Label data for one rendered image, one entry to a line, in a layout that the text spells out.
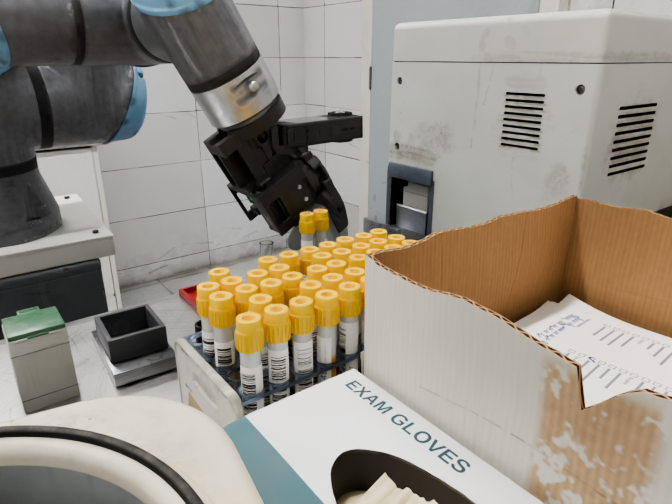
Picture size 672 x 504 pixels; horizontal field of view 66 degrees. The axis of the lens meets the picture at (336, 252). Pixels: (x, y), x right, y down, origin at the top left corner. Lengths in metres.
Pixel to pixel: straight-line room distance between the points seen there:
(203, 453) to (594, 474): 0.16
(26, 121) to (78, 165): 1.36
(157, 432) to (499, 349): 0.16
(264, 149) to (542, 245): 0.28
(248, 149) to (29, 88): 0.34
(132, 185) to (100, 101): 2.07
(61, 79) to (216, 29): 0.35
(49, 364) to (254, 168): 0.25
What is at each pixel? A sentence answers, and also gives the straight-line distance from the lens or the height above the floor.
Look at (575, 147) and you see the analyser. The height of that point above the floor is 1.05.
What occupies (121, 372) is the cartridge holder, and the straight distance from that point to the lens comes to 0.48.
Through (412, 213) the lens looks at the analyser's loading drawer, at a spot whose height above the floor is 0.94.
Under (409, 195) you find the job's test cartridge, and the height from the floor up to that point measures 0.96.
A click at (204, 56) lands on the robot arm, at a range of 0.49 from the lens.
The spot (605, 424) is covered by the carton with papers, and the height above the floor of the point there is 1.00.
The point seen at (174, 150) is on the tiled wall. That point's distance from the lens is 2.89.
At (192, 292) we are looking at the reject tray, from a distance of 0.63.
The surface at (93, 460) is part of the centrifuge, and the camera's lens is 0.23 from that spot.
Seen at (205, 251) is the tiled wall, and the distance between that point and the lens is 3.08.
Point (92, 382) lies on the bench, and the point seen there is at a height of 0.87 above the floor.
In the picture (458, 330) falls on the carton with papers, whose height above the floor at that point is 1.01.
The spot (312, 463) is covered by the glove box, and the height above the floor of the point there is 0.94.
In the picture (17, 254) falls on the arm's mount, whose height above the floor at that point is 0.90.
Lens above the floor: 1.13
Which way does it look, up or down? 20 degrees down
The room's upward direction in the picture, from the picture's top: straight up
